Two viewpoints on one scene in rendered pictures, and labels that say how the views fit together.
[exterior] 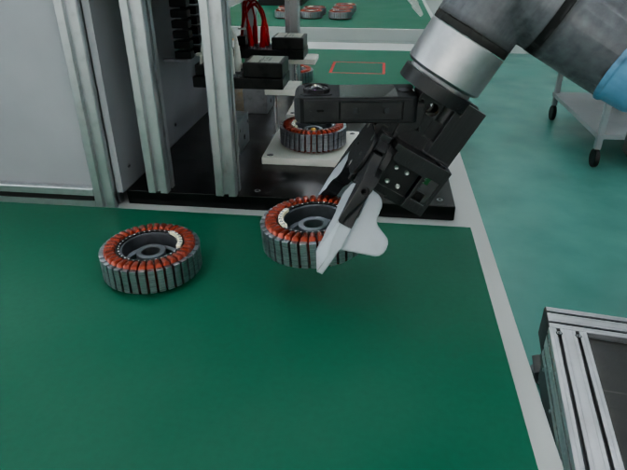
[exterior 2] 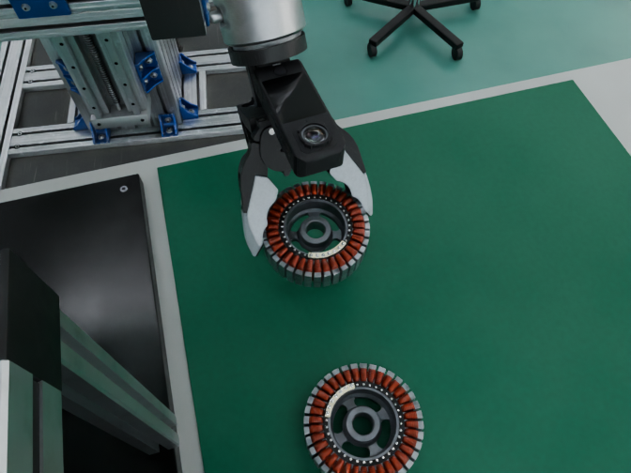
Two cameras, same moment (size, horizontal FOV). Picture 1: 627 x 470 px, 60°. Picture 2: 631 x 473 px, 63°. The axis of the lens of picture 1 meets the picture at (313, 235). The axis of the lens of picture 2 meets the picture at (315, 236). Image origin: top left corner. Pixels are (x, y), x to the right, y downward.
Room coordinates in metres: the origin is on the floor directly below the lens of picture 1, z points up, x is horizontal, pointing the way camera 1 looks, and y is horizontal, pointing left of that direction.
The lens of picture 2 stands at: (0.62, 0.26, 1.29)
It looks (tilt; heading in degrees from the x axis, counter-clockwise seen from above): 59 degrees down; 247
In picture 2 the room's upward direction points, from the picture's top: straight up
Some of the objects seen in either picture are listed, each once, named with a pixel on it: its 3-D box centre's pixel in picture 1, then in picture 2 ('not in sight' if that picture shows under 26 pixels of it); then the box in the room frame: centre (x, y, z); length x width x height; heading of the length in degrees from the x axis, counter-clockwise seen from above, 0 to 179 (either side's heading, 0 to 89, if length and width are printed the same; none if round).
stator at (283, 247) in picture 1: (313, 229); (315, 233); (0.52, 0.00, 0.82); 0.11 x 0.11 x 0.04
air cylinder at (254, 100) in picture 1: (258, 95); not in sight; (1.16, 0.11, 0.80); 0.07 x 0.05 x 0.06; 173
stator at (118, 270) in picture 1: (151, 256); (361, 425); (0.54, 0.19, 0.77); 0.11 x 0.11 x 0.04
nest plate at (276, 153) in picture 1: (313, 146); not in sight; (0.90, 0.00, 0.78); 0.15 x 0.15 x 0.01; 83
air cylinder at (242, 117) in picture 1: (229, 131); not in sight; (0.92, 0.14, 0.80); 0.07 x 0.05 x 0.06; 173
